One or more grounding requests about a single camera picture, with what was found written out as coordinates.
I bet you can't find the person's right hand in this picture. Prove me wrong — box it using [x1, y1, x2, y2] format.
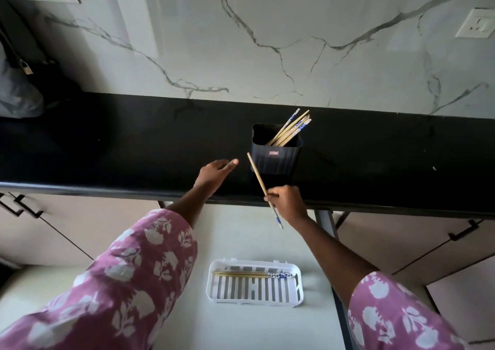
[264, 185, 310, 225]

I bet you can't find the white wall power socket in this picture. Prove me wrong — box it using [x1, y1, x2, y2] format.
[455, 8, 495, 39]

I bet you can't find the grey cloth bag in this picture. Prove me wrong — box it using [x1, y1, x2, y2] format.
[0, 42, 45, 119]

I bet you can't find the black bag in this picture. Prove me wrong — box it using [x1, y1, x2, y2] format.
[0, 0, 84, 119]

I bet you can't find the person's right forearm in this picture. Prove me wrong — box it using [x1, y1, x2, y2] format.
[288, 212, 381, 308]

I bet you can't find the person's left forearm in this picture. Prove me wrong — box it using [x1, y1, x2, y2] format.
[164, 186, 217, 231]

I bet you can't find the bundle of wooden chopsticks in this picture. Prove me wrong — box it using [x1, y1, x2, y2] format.
[265, 108, 312, 148]

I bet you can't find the black cabinet handle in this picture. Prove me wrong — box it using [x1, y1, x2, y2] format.
[0, 193, 22, 217]
[12, 194, 44, 219]
[448, 219, 480, 242]

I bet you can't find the grey metal table frame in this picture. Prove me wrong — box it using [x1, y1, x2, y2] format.
[312, 210, 354, 350]

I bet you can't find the beige cabinet door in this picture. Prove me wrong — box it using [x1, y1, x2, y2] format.
[336, 211, 495, 285]
[0, 192, 168, 266]

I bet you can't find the wooden chopstick with blue end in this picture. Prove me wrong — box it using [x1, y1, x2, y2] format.
[247, 152, 284, 230]
[213, 273, 288, 280]
[212, 270, 292, 277]

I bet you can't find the pink floral sleeve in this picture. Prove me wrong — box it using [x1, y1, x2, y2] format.
[0, 208, 199, 350]
[347, 271, 471, 350]

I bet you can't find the person's left hand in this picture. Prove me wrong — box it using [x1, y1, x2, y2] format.
[193, 159, 240, 200]

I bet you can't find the white slotted plastic basket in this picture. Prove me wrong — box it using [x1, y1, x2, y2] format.
[206, 259, 303, 307]

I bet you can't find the black ribbed utensil holder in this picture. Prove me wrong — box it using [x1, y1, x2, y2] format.
[250, 123, 304, 176]

